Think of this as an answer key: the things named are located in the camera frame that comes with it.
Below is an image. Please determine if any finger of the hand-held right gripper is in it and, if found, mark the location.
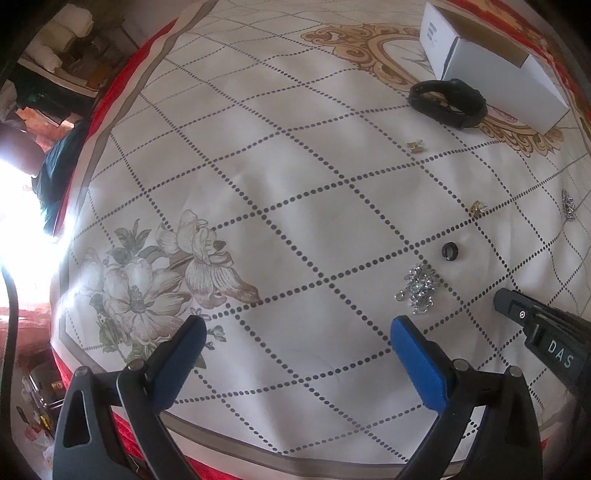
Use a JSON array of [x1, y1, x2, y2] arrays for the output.
[[493, 288, 591, 407]]

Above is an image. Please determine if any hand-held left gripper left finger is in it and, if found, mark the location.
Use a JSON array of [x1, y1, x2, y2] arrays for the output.
[[52, 316, 208, 480]]

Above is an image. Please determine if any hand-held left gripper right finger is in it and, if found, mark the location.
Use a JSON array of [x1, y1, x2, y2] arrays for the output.
[[390, 316, 548, 480]]

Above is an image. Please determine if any silver crystal necklace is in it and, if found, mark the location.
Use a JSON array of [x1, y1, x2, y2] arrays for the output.
[[396, 262, 441, 316]]

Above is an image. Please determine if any black wristband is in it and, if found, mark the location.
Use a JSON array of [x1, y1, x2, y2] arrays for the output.
[[409, 79, 488, 130]]

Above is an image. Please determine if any white cardboard box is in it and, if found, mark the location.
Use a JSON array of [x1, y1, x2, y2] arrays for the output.
[[420, 1, 569, 135]]

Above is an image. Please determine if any floral printed bedsheet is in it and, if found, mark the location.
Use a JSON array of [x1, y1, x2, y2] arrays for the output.
[[51, 0, 591, 480]]

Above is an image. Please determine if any dark blue cloth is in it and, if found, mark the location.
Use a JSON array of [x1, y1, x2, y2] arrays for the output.
[[32, 117, 100, 236]]

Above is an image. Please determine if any cluttered shelf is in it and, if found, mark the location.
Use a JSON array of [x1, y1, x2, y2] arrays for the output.
[[18, 4, 139, 97]]

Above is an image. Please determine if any black cable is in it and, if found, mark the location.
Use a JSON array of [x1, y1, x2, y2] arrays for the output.
[[0, 265, 20, 411]]

